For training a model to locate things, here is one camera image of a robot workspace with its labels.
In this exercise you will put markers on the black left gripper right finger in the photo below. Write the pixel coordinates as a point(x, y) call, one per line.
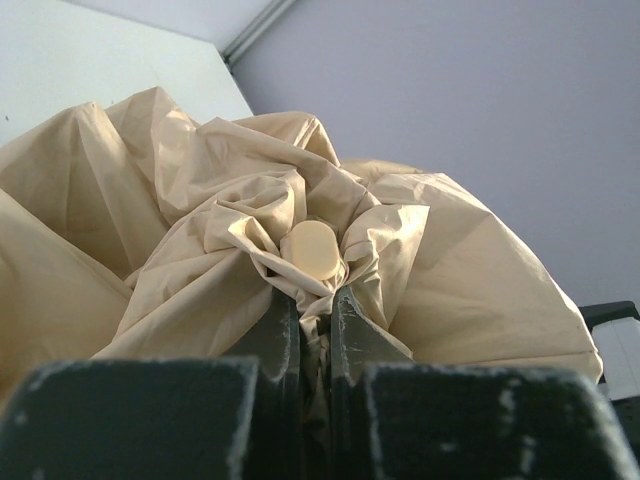
point(392, 418)

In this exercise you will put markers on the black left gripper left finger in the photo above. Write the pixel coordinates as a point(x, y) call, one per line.
point(235, 417)

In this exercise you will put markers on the beige folding umbrella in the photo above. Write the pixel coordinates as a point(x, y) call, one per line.
point(133, 232)

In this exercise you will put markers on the aluminium corner frame post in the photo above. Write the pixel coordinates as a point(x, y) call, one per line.
point(256, 28)

